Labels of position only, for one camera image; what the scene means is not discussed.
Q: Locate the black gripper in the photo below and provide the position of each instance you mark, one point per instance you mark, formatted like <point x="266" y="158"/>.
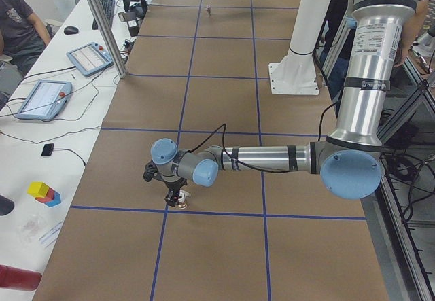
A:
<point x="173" y="187"/>

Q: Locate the white brass PPR valve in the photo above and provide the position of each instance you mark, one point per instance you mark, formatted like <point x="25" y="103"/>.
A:
<point x="182" y="200"/>

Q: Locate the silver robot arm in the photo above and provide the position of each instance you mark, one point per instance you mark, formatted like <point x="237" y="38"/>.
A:
<point x="347" y="159"/>

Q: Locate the black keyboard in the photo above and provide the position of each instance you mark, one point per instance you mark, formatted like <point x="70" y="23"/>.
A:
<point x="109" y="7"/>

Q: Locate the blue toy block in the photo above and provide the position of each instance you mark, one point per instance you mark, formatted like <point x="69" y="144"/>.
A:
<point x="55" y="201"/>

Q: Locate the red toy block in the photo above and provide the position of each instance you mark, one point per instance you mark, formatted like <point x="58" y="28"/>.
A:
<point x="49" y="197"/>

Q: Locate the small black box device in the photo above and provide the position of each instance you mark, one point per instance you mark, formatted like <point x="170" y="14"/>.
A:
<point x="47" y="150"/>

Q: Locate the yellow toy block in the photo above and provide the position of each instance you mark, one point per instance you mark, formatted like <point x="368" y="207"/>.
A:
<point x="38" y="189"/>

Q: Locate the clear plastic bag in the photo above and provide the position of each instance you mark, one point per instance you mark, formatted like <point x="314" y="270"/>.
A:
<point x="31" y="228"/>

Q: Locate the far blue teach pendant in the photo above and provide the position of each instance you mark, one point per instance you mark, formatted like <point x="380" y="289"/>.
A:
<point x="90" y="58"/>

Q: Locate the blue teach pendant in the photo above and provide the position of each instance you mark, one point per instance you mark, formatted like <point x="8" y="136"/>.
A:
<point x="46" y="100"/>
<point x="90" y="58"/>

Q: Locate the black computer mouse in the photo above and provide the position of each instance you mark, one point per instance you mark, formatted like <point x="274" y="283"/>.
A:
<point x="71" y="30"/>

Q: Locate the near blue teach pendant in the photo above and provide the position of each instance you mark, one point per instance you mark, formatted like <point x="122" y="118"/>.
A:
<point x="46" y="100"/>

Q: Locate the red cylinder bottle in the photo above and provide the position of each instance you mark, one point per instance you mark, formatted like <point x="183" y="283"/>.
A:
<point x="19" y="279"/>

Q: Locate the seated person grey shirt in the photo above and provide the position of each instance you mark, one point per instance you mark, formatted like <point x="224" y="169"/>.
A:
<point x="24" y="35"/>

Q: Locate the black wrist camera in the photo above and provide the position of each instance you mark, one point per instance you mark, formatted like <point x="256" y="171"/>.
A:
<point x="150" y="171"/>

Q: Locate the aluminium frame post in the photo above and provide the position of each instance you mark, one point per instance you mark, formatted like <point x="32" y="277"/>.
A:
<point x="108" y="36"/>

